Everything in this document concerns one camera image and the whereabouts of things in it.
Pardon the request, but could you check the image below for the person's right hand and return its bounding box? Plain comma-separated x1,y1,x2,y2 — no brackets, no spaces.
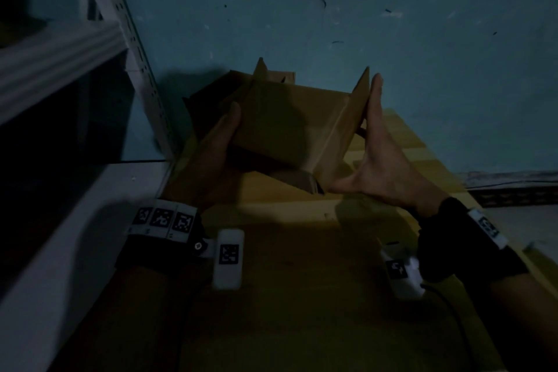
327,73,450,219

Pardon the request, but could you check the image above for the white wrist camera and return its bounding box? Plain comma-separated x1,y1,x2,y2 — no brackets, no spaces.
378,241,427,301
193,228,246,291

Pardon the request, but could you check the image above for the black patterned strip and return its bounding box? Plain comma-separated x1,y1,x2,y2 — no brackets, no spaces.
456,170,558,210

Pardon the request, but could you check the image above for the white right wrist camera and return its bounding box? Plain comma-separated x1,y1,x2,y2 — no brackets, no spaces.
378,241,427,301

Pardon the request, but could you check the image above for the white metal shelf rack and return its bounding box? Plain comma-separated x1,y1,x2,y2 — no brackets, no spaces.
0,0,178,372

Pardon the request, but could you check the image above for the black camera cable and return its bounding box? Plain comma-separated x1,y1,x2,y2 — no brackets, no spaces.
420,281,477,372

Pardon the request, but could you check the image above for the person's right forearm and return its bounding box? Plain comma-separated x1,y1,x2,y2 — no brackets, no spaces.
479,273,558,372

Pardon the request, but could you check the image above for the person's left hand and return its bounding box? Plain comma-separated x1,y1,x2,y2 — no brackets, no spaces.
166,101,244,212

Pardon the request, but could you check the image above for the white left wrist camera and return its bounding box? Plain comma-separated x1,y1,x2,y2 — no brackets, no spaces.
193,228,246,291

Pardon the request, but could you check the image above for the person's left forearm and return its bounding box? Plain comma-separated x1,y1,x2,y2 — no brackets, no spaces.
48,267,194,372

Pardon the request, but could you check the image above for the black left wristband with markers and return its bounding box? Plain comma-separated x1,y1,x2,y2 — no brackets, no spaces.
115,198,206,276

